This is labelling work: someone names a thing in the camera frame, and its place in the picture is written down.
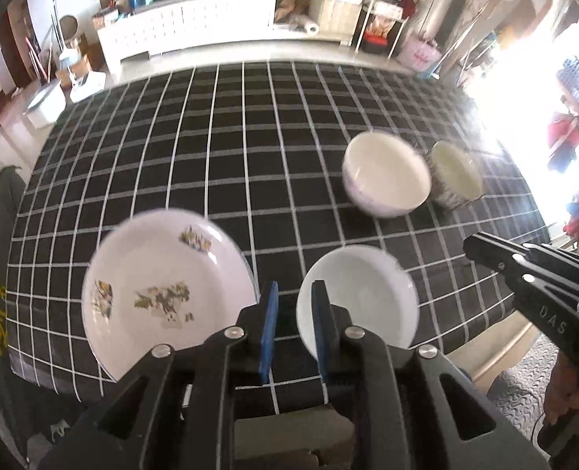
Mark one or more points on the white metal shelf rack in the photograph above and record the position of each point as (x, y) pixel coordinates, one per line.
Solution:
(385, 5)

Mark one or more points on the dark patterned bowl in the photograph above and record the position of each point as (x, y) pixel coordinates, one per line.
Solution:
(458, 171)

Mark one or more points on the white bin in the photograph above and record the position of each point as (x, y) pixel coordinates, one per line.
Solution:
(44, 105)

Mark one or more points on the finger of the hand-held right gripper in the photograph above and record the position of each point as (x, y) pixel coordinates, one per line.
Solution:
(495, 254)
(559, 257)

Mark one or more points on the leaning oval board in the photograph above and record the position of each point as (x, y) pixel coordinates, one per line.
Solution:
(495, 14)

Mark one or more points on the pink bag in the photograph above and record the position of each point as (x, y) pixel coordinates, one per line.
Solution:
(419, 54)

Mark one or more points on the person's right hand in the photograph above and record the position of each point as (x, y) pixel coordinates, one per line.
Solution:
(563, 387)

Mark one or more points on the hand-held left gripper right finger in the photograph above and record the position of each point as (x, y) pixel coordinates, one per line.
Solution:
(320, 338)

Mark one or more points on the small white patterned plate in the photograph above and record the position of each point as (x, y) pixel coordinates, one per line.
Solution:
(147, 264)

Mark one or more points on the white paper roll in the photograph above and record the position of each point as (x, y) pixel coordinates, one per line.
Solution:
(305, 23)

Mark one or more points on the red clothing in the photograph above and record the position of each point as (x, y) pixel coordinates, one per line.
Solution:
(563, 139)

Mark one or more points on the white dustpan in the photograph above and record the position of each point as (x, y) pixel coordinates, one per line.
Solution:
(88, 87)

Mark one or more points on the white television cabinet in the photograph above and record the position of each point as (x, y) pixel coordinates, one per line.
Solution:
(211, 19)

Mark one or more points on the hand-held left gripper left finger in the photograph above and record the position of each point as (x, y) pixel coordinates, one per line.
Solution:
(268, 333)

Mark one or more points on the brown round wall disc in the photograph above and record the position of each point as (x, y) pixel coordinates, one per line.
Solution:
(67, 24)

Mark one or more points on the cream white bowl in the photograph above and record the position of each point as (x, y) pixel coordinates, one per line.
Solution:
(387, 171)

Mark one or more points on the white broom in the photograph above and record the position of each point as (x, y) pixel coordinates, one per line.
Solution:
(66, 56)

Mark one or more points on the white bowl with pink pattern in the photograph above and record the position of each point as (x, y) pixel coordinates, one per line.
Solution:
(368, 293)

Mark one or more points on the grey patterned floor mat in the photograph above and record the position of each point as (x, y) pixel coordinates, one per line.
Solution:
(519, 391)

